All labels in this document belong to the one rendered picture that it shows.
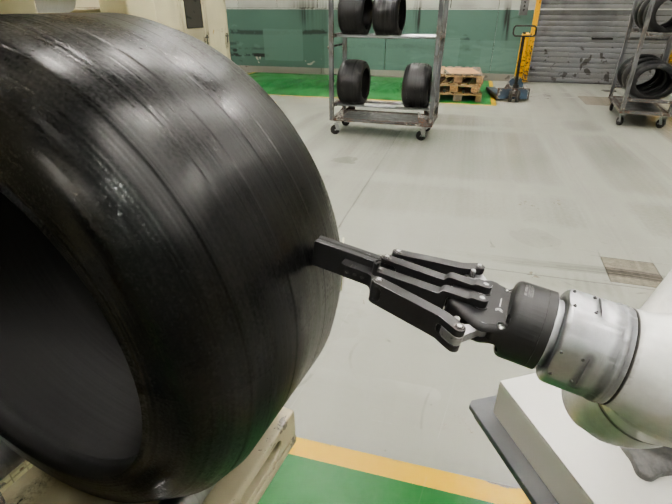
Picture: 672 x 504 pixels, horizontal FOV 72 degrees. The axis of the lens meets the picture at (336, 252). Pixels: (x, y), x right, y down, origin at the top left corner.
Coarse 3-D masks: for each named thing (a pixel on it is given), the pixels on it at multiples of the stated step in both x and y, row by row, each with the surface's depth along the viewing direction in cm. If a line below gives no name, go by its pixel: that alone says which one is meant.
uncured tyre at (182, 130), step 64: (0, 64) 35; (64, 64) 36; (128, 64) 40; (192, 64) 46; (0, 128) 34; (64, 128) 34; (128, 128) 36; (192, 128) 40; (256, 128) 46; (0, 192) 72; (64, 192) 34; (128, 192) 35; (192, 192) 37; (256, 192) 43; (320, 192) 52; (0, 256) 73; (64, 256) 36; (128, 256) 35; (192, 256) 36; (256, 256) 41; (0, 320) 72; (64, 320) 79; (128, 320) 37; (192, 320) 37; (256, 320) 41; (320, 320) 54; (0, 384) 68; (64, 384) 74; (128, 384) 77; (192, 384) 39; (256, 384) 43; (64, 448) 59; (128, 448) 67; (192, 448) 43
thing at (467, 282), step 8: (384, 256) 48; (392, 256) 48; (392, 264) 47; (400, 264) 47; (408, 264) 47; (416, 264) 47; (400, 272) 47; (408, 272) 47; (416, 272) 46; (424, 272) 46; (432, 272) 46; (424, 280) 46; (432, 280) 46; (440, 280) 46; (448, 280) 45; (456, 280) 45; (464, 280) 45; (472, 280) 45; (480, 280) 45; (472, 288) 45; (480, 288) 44; (488, 288) 44
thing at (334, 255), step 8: (320, 240) 48; (320, 248) 48; (328, 248) 48; (336, 248) 47; (344, 248) 47; (312, 256) 49; (320, 256) 49; (328, 256) 48; (336, 256) 48; (344, 256) 47; (352, 256) 47; (360, 256) 47; (368, 256) 47; (320, 264) 49; (328, 264) 49; (336, 264) 48; (368, 264) 47; (336, 272) 49
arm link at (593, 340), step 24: (576, 312) 39; (600, 312) 39; (624, 312) 39; (552, 336) 40; (576, 336) 38; (600, 336) 38; (624, 336) 37; (552, 360) 39; (576, 360) 38; (600, 360) 37; (624, 360) 37; (552, 384) 41; (576, 384) 39; (600, 384) 38
